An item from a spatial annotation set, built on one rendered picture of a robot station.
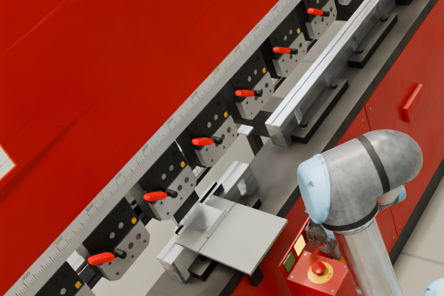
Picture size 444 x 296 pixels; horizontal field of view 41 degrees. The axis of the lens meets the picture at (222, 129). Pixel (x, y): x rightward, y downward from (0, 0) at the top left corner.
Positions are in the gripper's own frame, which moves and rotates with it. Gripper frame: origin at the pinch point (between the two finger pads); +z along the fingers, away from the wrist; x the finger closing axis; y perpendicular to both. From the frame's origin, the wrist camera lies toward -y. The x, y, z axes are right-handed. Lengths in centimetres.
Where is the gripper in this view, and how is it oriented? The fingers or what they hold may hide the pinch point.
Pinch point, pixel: (340, 256)
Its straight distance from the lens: 182.0
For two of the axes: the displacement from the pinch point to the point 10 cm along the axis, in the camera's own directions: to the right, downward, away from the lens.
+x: -5.3, 6.7, -5.2
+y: -8.0, -2.1, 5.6
